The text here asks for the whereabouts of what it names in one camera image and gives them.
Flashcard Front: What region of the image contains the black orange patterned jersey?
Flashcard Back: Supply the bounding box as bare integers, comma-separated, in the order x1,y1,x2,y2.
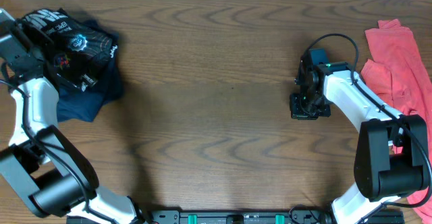
22,8,117,92

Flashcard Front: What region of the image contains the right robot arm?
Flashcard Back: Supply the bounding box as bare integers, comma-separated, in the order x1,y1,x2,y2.
290,61,431,223

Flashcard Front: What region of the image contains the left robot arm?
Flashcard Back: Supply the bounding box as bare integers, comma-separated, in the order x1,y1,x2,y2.
1,30,153,223

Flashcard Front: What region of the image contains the red shirt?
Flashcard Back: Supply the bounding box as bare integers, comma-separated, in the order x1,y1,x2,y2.
360,18,432,223

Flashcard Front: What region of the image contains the folded navy blue shirt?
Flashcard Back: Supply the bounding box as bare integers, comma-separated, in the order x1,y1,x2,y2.
57,33,124,122

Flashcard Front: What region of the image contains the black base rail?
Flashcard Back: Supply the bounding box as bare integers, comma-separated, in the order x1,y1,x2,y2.
65,205,406,224

